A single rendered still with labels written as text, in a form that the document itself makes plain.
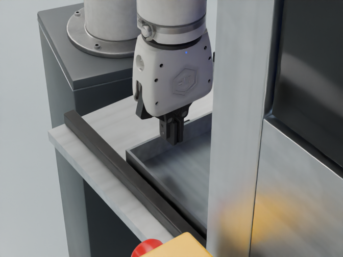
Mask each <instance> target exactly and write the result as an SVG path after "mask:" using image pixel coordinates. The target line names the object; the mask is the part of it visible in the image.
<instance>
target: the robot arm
mask: <svg viewBox="0 0 343 257"><path fill-rule="evenodd" d="M206 15H207V0H84V8H81V9H80V10H79V11H76V12H75V13H74V15H73V16H72V17H71V18H70V19H69V21H68V23H67V36H68V38H69V40H70V42H71V43H72V44H73V45H74V46H75V47H76V48H78V49H79V50H81V51H83V52H85V53H88V54H90V55H94V56H98V57H105V58H128V57H134V62H133V96H134V100H135V101H137V102H138V103H137V108H136V113H135V114H136V115H137V116H138V117H139V118H140V119H142V120H144V119H149V118H152V117H156V118H158V119H159V133H160V136H161V137H162V138H163V139H164V140H166V141H168V142H169V143H170V144H171V145H172V146H174V145H176V144H177V143H181V142H183V131H184V118H185V117H186V116H187V115H188V112H189V107H190V106H191V104H192V103H193V102H194V101H196V100H198V99H200V98H202V97H204V96H206V95H207V94H209V93H210V91H211V89H212V84H213V64H212V51H211V44H210V39H209V35H208V31H207V28H206Z"/></svg>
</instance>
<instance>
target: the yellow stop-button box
mask: <svg viewBox="0 0 343 257"><path fill-rule="evenodd" d="M140 257H213V256H212V255H211V254H210V253H209V252H208V251H207V250H206V249H205V248H204V247H203V246H202V245H201V244H200V243H199V242H198V241H197V240H196V239H195V238H194V237H193V236H192V235H191V234H190V233H188V232H186V233H183V234H181V235H179V236H177V237H175V238H173V239H172V240H170V241H168V242H166V243H164V244H162V245H160V246H159V247H157V248H155V249H153V250H151V251H149V252H147V253H146V254H144V255H142V256H140Z"/></svg>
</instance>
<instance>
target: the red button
mask: <svg viewBox="0 0 343 257"><path fill-rule="evenodd" d="M162 244H163V243H162V242H161V241H160V240H157V239H147V240H145V241H143V242H141V243H140V244H139V245H138V246H137V247H136V248H135V249H134V251H133V252H132V255H131V257H140V256H142V255H144V254H146V253H147V252H149V251H151V250H153V249H155V248H157V247H159V246H160V245H162Z"/></svg>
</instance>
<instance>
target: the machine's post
mask: <svg viewBox="0 0 343 257"><path fill-rule="evenodd" d="M283 7H284V0H217V14H216V37H215V60H214V83H213V106H212V130H211V153H210V175H209V198H208V222H207V245H206V250H207V251H208V252H209V253H210V254H211V255H212V256H213V257H250V249H251V239H252V229H253V219H254V208H255V198H256V188H257V178H258V168H259V158H260V148H261V138H262V128H263V120H264V119H265V118H267V117H269V116H271V115H272V110H273V101H274V91H275V82H276V73H277V64H278V54H279V45H280V35H281V26H282V17H283Z"/></svg>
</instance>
